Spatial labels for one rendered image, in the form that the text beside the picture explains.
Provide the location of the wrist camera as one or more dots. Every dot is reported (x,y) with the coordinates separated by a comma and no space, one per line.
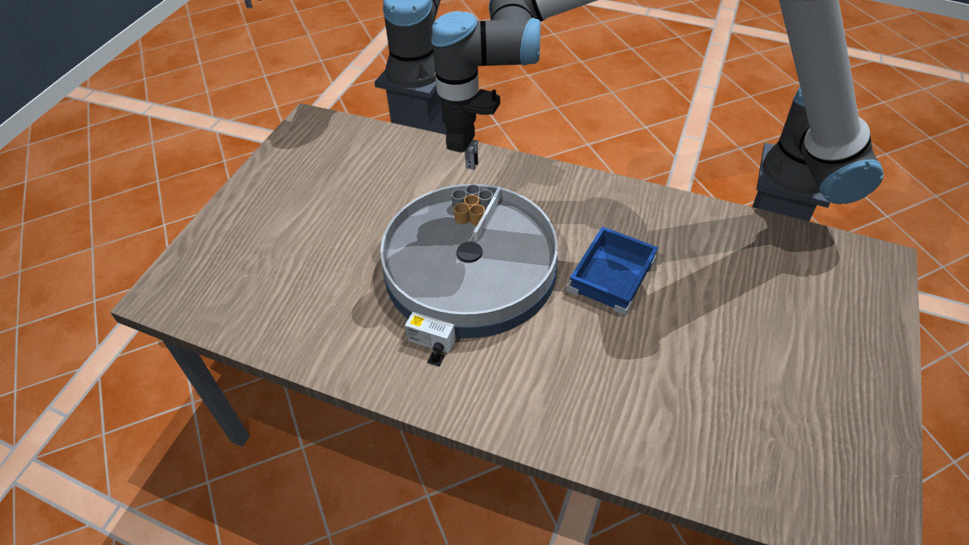
(488,102)

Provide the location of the grey turntable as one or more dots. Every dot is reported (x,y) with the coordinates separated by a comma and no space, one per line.
(522,257)

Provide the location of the white control box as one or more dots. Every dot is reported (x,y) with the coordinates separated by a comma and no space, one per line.
(429,331)

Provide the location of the blue crate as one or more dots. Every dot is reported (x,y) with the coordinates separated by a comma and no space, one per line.
(613,269)

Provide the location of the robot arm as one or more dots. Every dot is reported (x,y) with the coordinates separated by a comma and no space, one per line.
(821,76)
(409,38)

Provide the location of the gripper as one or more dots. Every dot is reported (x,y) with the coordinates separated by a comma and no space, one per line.
(460,125)

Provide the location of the wooden table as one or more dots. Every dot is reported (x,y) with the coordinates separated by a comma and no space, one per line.
(681,416)

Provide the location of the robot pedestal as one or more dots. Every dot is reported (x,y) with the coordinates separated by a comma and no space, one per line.
(409,98)
(780,189)

